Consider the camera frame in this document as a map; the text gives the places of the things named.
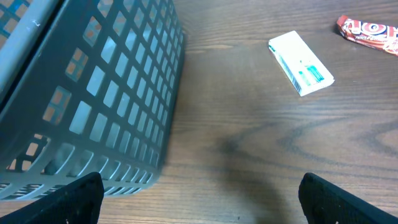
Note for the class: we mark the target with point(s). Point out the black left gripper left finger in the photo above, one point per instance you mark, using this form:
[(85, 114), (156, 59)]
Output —
[(77, 202)]

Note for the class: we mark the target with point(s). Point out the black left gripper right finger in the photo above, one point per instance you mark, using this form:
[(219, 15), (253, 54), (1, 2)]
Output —
[(324, 202)]

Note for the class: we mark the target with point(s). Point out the white blue medicine box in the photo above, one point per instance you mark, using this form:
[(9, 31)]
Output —
[(303, 68)]

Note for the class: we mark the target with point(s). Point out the red chocolate bar wrapper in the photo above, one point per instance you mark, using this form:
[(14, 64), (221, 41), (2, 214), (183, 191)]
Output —
[(373, 35)]

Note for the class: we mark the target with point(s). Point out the dark grey plastic basket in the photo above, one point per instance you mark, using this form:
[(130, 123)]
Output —
[(86, 86)]

